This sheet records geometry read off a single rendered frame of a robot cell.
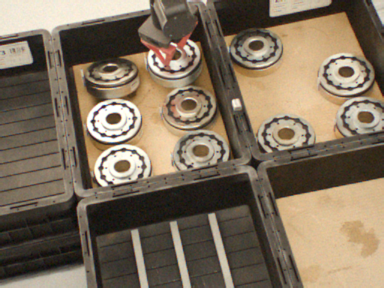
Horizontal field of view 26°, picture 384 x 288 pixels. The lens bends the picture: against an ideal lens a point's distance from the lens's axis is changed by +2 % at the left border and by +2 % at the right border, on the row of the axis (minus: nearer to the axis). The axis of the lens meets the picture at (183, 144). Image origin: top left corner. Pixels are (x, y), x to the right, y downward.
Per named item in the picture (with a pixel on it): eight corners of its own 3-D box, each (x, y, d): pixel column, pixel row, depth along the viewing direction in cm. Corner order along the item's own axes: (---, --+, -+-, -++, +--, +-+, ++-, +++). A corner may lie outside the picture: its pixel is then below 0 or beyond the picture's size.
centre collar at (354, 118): (348, 109, 148) (349, 107, 148) (376, 106, 148) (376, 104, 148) (355, 131, 145) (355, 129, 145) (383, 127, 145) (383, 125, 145)
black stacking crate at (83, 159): (63, 69, 166) (51, 29, 157) (205, 41, 168) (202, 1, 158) (88, 235, 143) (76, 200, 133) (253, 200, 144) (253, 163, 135)
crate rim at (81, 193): (52, 35, 158) (49, 26, 156) (204, 7, 160) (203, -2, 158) (77, 207, 135) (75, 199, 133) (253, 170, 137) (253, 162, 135)
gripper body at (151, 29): (199, 14, 149) (196, -16, 143) (167, 52, 145) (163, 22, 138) (169, 1, 151) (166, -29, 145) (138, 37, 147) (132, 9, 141)
